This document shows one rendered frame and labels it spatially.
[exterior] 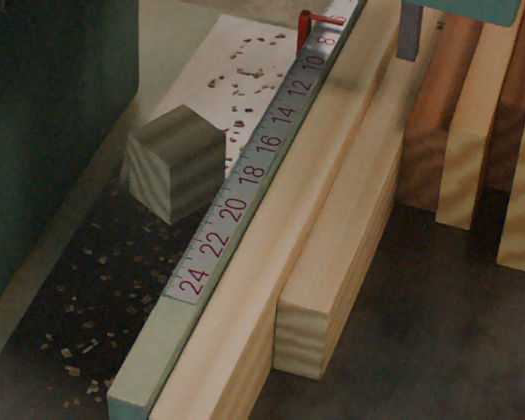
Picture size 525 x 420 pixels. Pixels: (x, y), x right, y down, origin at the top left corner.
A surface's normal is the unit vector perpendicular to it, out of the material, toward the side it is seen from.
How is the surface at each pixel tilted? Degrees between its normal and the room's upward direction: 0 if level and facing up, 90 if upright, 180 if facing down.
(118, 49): 90
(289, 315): 90
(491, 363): 0
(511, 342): 0
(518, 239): 90
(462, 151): 90
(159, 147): 0
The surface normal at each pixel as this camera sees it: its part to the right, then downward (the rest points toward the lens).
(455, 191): -0.33, 0.63
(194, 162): 0.69, 0.51
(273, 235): 0.04, -0.74
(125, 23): 0.94, 0.25
